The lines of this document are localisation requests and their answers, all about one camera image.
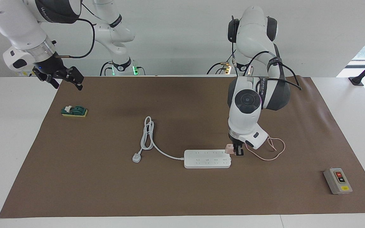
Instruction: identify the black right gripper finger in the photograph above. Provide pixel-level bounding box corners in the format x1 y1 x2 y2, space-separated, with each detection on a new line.
46 75 60 90
65 66 85 91

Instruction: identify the pink charging cable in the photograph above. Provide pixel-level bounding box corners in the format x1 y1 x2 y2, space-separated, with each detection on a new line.
244 137 286 161

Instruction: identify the white power strip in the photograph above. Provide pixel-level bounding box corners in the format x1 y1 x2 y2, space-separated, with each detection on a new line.
184 149 232 169

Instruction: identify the brown table mat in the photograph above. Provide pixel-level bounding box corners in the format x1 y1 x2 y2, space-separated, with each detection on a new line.
0 75 365 218

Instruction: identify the white wall socket box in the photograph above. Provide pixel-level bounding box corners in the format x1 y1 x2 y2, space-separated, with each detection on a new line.
14 68 39 77

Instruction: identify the black base power cable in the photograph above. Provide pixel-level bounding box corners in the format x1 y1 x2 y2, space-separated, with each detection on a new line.
206 61 234 75
100 61 115 76

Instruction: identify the green knife switch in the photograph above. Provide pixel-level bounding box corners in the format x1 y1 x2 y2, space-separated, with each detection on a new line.
61 105 88 118

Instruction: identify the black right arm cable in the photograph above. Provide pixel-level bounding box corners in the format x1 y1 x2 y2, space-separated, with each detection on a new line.
54 3 107 59

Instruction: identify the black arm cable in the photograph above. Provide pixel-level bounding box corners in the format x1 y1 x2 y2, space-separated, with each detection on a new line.
232 15 302 91
54 3 107 59

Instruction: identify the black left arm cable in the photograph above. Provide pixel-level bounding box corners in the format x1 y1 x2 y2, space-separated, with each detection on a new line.
232 15 302 91

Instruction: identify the white power cord with plug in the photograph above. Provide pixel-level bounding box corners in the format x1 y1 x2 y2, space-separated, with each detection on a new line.
132 116 185 163

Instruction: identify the grey on-off switch box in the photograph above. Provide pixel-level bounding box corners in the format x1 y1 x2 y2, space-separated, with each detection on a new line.
323 168 353 195

